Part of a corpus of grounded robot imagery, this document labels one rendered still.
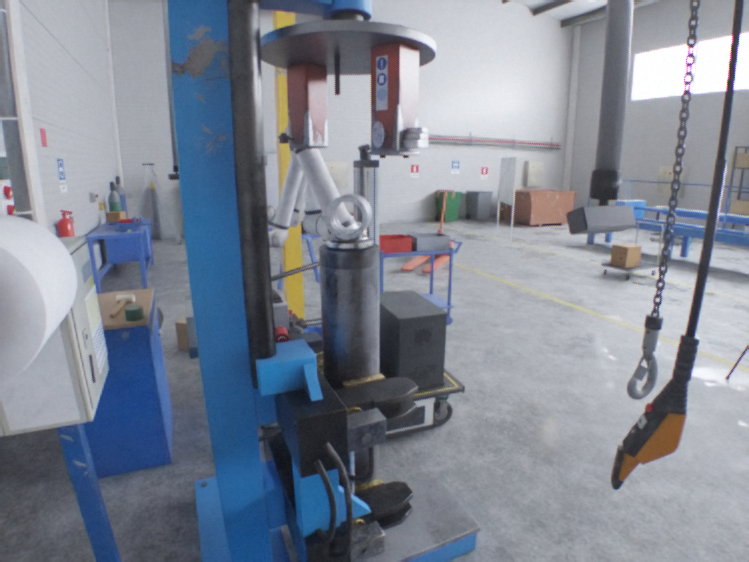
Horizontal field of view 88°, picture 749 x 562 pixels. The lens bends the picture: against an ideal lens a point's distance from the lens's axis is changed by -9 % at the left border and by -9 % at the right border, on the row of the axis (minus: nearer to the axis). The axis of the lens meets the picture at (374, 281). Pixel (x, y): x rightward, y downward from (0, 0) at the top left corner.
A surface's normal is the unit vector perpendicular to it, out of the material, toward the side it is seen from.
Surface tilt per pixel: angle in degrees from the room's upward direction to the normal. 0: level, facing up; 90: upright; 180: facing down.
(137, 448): 90
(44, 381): 90
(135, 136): 90
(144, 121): 90
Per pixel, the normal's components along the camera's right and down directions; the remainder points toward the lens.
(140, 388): 0.41, 0.24
